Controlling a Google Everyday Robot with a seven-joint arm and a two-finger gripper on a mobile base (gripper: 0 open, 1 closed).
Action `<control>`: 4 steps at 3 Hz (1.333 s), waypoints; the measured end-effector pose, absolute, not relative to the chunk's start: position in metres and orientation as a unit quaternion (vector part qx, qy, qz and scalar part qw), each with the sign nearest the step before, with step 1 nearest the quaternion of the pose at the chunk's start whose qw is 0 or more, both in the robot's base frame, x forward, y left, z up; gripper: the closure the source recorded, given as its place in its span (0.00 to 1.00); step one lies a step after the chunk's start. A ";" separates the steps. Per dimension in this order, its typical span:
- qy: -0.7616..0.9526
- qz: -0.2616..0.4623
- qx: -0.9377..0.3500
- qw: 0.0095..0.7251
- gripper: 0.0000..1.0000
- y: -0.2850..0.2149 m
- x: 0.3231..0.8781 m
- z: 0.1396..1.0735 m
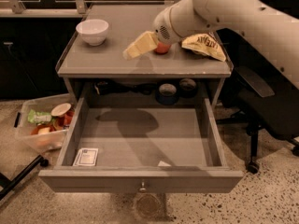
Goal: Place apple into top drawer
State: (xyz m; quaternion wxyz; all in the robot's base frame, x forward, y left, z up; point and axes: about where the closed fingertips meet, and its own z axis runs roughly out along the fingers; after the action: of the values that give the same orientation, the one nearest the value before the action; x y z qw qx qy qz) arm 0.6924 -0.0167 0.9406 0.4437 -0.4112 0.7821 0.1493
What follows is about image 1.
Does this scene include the red items in bin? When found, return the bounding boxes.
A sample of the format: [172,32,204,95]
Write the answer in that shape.
[31,111,74,135]

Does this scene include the black office chair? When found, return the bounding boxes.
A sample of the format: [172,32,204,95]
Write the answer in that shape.
[217,29,299,174]

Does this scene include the white ceramic bowl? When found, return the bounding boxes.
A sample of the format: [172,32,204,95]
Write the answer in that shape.
[76,19,109,46]

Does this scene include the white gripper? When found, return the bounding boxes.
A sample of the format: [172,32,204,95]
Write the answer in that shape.
[122,7,181,60]

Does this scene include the black stand leg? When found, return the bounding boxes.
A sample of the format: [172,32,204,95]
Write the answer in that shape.
[0,155,49,201]

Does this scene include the white paper card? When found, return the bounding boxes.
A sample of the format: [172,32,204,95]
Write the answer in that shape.
[73,148,98,166]

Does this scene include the clear plastic storage bin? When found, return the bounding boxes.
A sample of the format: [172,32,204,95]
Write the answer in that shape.
[15,94,73,154]

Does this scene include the metal drawer knob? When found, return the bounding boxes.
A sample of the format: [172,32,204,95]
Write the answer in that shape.
[138,181,147,193]

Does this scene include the green snack packet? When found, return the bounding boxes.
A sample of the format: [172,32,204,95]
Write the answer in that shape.
[27,109,52,124]

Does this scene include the small beige bowl in bin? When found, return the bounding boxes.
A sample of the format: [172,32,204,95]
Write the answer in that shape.
[50,103,71,117]

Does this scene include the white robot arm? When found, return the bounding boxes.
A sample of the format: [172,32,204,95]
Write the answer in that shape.
[123,0,299,88]

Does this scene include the grey cabinet with top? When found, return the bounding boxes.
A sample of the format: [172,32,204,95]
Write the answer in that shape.
[55,4,235,108]

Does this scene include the open grey top drawer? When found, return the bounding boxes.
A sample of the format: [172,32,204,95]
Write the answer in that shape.
[39,86,243,193]

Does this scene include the red apple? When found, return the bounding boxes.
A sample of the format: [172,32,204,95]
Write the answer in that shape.
[154,43,171,54]

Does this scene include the brown yellow chip bag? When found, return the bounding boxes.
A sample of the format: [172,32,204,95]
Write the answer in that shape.
[181,34,226,62]

